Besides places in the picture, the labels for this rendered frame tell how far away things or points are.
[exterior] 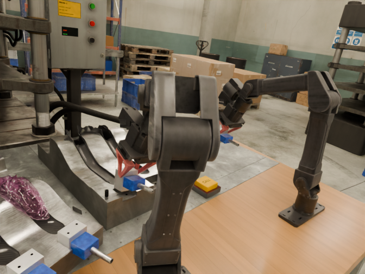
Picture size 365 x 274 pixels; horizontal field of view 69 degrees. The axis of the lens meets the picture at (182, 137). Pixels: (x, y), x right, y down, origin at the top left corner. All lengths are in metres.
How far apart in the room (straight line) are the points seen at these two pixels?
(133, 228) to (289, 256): 0.43
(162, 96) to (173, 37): 8.20
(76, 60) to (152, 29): 6.75
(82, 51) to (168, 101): 1.20
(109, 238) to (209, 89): 0.50
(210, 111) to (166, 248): 0.27
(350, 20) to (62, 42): 4.09
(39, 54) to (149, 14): 6.95
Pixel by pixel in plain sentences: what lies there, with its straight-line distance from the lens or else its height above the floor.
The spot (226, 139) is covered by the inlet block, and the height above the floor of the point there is 0.93.
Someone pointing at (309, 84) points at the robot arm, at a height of 1.22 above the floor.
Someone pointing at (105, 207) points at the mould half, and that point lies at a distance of 0.74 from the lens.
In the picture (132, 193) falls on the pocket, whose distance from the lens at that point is 0.80.
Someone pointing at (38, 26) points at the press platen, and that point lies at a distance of 1.29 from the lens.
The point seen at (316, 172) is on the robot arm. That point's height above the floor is 0.96.
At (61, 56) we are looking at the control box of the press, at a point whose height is 1.13.
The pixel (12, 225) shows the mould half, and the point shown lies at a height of 0.87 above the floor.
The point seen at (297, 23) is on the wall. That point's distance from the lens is 8.54.
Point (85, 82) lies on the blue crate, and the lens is 4.63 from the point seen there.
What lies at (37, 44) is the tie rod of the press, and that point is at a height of 1.19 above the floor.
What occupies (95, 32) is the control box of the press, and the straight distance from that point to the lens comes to 1.56.
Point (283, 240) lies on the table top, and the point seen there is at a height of 0.80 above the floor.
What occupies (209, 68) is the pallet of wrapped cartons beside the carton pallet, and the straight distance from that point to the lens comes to 4.67.
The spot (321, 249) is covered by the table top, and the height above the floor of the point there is 0.80.
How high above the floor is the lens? 1.31
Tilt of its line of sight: 21 degrees down
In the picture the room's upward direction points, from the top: 8 degrees clockwise
